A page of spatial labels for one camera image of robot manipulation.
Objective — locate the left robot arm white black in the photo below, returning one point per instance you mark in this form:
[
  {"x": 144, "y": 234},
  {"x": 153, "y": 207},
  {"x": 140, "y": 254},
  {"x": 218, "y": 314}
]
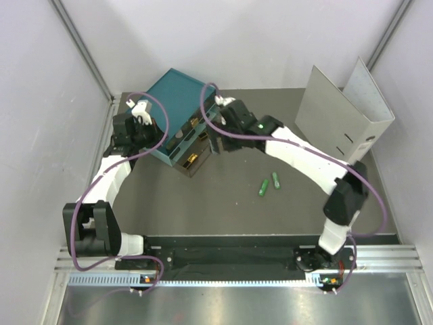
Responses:
[{"x": 91, "y": 228}]

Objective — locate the white cable duct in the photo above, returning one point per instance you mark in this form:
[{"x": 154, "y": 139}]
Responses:
[{"x": 138, "y": 279}]

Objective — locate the green mascara tube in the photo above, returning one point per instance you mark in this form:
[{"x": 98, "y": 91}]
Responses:
[
  {"x": 276, "y": 182},
  {"x": 263, "y": 187}
]

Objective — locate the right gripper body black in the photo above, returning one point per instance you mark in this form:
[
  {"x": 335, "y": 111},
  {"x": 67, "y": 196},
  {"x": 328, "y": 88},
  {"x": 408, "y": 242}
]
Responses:
[{"x": 231, "y": 145}]

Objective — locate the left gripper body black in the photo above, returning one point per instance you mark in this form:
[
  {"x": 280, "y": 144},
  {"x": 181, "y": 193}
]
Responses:
[{"x": 147, "y": 135}]

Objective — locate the teal drawer organizer box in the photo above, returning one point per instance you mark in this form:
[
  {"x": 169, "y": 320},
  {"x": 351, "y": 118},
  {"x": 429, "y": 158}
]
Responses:
[{"x": 180, "y": 95}]

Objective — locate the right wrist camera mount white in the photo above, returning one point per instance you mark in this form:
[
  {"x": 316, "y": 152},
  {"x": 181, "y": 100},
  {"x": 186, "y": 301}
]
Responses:
[{"x": 223, "y": 101}]

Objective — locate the gold black lipstick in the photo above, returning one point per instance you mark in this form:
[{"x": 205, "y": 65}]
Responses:
[
  {"x": 190, "y": 160},
  {"x": 203, "y": 136}
]

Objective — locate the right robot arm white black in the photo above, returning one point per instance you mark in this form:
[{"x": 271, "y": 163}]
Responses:
[{"x": 235, "y": 128}]

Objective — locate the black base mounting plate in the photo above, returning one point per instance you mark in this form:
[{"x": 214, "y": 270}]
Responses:
[{"x": 289, "y": 251}]

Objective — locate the clear drawer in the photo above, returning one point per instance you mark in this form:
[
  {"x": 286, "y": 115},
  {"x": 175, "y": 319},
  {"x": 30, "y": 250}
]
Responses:
[
  {"x": 185, "y": 123},
  {"x": 191, "y": 153}
]

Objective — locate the aluminium rail frame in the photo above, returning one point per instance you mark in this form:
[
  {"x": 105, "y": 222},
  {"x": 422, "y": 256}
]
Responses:
[{"x": 370, "y": 258}]

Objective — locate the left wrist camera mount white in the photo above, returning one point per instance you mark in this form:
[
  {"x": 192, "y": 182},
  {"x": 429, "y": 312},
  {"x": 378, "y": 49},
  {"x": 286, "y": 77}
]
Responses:
[{"x": 141, "y": 110}]

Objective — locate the grey ring binder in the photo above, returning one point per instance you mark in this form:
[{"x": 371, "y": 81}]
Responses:
[{"x": 344, "y": 123}]

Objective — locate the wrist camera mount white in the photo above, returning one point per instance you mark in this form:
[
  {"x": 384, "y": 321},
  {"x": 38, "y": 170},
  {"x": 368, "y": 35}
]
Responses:
[
  {"x": 223, "y": 101},
  {"x": 141, "y": 110}
]

